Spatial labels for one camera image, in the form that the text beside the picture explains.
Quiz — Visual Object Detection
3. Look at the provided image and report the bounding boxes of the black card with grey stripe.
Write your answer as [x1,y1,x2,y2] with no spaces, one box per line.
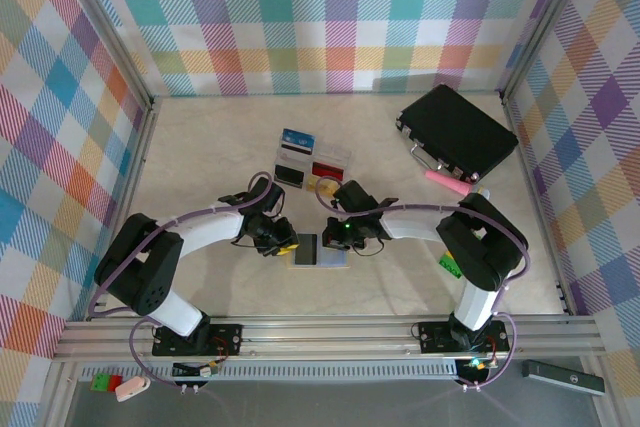
[293,233,319,267]

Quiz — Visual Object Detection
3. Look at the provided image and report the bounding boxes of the red card with dark stripe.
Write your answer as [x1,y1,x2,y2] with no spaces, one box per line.
[312,161,347,179]

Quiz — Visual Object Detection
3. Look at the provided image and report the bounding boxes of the tan card holder blue lining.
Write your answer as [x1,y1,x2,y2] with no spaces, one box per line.
[287,231,350,270]

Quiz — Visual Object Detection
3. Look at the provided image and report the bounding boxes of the white card with black stripe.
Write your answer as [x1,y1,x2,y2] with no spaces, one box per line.
[277,141,314,162]

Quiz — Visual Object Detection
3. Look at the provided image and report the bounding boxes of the gold credit card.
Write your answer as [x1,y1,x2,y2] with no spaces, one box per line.
[307,176,341,197]

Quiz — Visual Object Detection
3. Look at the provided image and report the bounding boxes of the clear acrylic card stand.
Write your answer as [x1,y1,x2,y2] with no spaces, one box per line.
[272,125,357,198]

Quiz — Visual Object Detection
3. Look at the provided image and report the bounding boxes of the plain black credit card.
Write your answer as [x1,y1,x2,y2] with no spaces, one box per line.
[274,164,306,187]

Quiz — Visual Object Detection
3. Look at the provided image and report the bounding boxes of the blue credit card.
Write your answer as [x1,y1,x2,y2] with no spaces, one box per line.
[281,127,316,147]

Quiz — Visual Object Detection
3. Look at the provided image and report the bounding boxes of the green yellow toy brick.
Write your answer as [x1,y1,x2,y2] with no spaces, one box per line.
[438,249,464,279]

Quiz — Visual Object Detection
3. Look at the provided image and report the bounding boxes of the black briefcase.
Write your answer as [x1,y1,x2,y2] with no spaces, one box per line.
[395,83,520,183]

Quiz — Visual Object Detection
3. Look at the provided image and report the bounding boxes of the small wiring connector board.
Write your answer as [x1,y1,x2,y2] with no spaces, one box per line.
[457,355,496,381]
[172,359,221,382]

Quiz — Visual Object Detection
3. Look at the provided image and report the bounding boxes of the pink eraser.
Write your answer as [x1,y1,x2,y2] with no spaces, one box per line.
[114,376,151,403]

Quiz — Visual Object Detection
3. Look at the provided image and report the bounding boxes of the red green block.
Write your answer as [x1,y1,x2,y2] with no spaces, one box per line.
[89,372,124,393]

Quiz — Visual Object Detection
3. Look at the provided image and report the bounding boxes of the black flat device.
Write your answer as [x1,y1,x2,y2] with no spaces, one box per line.
[521,359,606,396]

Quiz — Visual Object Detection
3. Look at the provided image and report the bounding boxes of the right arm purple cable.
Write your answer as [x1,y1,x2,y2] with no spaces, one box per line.
[314,176,531,391]

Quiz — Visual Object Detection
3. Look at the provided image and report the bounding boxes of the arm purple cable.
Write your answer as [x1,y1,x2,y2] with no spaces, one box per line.
[88,171,274,391]
[314,176,531,391]

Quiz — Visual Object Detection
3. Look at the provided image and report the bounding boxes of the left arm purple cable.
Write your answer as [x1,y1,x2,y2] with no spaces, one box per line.
[88,171,274,391]

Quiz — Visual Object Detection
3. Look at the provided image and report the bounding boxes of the aluminium mounting rail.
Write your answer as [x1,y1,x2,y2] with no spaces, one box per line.
[52,316,606,361]

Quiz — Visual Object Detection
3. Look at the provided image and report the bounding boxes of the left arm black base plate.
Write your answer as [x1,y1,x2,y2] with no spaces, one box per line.
[151,322,245,358]

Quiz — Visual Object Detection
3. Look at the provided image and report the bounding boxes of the grey slotted cable duct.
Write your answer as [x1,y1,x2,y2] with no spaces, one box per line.
[79,359,461,381]

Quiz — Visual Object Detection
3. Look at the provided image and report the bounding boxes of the aluminium side rail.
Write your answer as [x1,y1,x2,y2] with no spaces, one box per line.
[87,96,161,321]
[499,91,574,316]

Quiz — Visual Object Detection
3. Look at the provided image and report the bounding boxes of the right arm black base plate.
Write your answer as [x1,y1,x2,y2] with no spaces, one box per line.
[417,320,516,354]

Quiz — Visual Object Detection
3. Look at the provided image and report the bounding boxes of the aluminium frame post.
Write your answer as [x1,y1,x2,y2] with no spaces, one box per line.
[499,0,601,98]
[52,0,161,108]

